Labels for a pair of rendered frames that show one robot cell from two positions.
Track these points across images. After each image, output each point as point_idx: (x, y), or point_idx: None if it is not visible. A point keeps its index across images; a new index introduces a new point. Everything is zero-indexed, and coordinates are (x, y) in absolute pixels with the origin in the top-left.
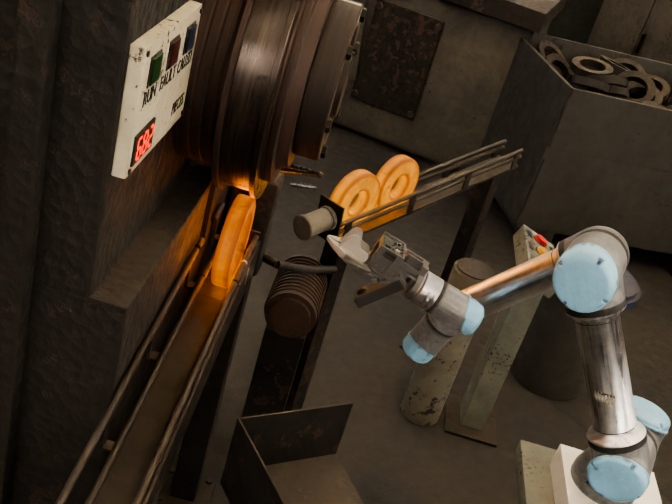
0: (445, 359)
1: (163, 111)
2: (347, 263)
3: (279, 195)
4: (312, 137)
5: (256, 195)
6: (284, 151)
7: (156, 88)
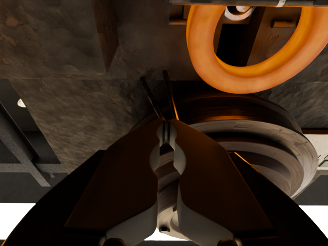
0: None
1: (315, 145)
2: (253, 171)
3: (48, 39)
4: None
5: (297, 136)
6: (289, 180)
7: (324, 156)
